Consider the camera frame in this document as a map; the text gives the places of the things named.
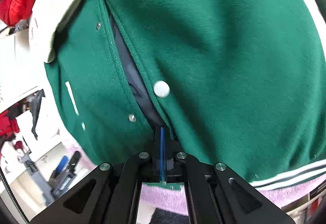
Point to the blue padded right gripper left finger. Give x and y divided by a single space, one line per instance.
108 194

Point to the finger of the dark padded left gripper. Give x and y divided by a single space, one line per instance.
74 160

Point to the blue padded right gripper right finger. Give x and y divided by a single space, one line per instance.
215 193

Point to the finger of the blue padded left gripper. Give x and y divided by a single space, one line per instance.
61 164

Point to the green varsity jacket cream sleeves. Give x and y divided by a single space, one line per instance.
237 81

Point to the red hanging coat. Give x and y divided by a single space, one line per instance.
8 125

